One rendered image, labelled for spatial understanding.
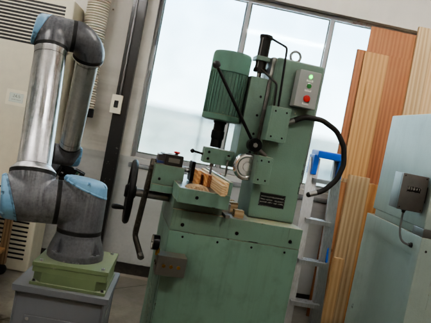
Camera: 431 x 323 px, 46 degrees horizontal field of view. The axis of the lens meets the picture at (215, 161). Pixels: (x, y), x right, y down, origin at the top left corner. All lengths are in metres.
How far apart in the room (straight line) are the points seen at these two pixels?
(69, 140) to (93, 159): 1.53
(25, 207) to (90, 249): 0.25
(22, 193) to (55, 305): 0.37
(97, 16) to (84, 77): 1.61
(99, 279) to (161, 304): 0.55
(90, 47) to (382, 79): 2.38
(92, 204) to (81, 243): 0.14
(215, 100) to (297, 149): 0.43
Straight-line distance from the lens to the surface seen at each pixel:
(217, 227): 2.16
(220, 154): 2.30
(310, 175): 3.13
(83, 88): 2.05
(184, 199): 2.04
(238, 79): 2.27
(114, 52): 3.73
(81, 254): 1.76
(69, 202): 1.73
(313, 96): 2.27
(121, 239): 3.77
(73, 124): 2.15
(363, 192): 3.60
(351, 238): 3.60
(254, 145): 2.20
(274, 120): 2.19
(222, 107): 2.25
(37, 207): 1.73
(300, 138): 2.32
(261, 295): 2.28
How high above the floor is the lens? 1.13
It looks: 3 degrees down
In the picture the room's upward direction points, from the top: 11 degrees clockwise
